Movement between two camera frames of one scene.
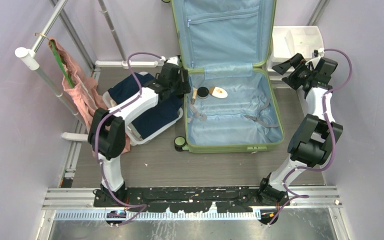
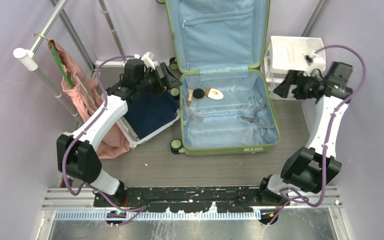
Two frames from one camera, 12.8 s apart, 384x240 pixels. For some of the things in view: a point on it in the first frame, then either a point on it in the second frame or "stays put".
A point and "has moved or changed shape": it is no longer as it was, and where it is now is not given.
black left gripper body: [178, 87] → [165, 81]
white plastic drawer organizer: [288, 41] has moved or changed shape
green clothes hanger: [67, 74] stays put
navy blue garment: [167, 111] stays put
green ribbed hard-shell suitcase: [233, 106] stays put
